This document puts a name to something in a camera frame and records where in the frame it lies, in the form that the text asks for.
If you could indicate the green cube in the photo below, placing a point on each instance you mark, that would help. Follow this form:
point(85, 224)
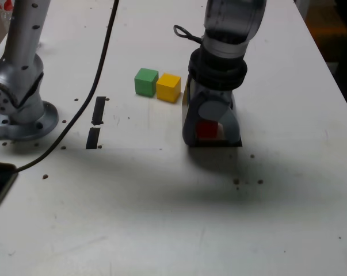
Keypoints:
point(144, 84)

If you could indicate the yellow cube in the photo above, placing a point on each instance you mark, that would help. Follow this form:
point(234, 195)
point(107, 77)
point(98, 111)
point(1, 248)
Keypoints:
point(167, 90)

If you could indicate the black tape strip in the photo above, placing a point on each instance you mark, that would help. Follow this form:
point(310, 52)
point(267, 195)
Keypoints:
point(98, 112)

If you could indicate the red cube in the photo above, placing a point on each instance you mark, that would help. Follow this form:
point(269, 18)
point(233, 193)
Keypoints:
point(206, 130)

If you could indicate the orange box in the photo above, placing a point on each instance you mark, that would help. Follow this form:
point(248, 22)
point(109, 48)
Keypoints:
point(328, 28)

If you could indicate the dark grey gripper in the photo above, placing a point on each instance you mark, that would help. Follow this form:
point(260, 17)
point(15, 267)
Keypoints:
point(216, 94)

